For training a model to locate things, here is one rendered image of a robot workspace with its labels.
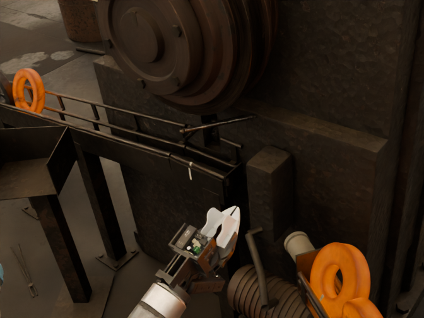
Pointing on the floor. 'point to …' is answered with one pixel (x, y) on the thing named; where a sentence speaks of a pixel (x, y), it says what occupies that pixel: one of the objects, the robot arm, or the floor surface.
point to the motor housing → (252, 296)
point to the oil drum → (80, 20)
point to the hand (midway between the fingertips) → (235, 214)
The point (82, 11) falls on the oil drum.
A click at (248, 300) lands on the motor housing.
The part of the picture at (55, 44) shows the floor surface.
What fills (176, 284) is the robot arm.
